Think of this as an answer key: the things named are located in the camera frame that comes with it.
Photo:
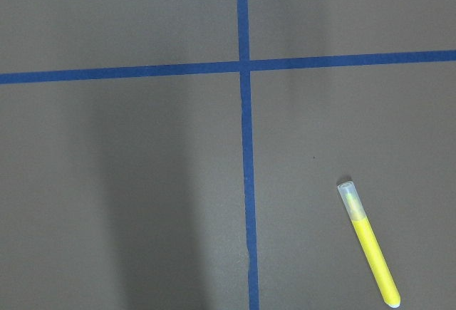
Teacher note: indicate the yellow highlighter pen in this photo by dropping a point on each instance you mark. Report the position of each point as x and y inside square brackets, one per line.
[369, 244]

